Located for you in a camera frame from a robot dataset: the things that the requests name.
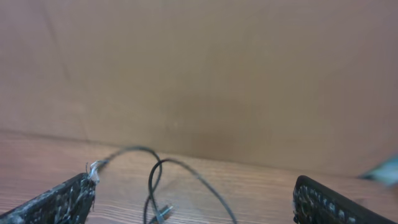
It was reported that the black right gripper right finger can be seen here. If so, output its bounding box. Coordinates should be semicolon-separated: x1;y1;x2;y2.
293;175;395;224

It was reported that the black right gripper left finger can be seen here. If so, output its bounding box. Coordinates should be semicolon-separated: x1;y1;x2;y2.
1;161;100;224

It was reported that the black USB cable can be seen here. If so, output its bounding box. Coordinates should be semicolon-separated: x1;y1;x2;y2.
96;145;239;224

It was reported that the cardboard back wall panel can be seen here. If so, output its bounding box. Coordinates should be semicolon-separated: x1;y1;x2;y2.
1;1;397;176

